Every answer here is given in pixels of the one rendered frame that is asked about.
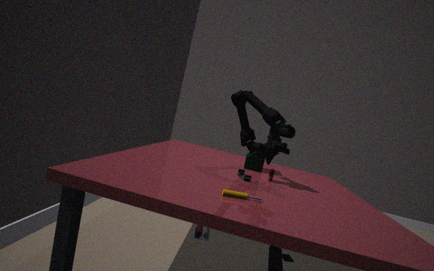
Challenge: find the yellow-handled screwdriver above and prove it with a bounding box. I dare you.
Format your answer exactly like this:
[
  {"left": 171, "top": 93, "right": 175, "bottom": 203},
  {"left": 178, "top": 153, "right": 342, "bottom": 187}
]
[{"left": 222, "top": 189, "right": 263, "bottom": 200}]

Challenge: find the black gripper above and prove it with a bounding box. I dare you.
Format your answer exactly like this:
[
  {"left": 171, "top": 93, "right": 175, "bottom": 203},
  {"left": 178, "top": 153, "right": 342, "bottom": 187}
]
[{"left": 253, "top": 134, "right": 290, "bottom": 165}]

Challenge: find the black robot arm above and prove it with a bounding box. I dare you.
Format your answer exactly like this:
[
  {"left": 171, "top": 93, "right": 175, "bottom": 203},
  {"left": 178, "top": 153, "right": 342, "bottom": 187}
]
[{"left": 231, "top": 90, "right": 296, "bottom": 154}]

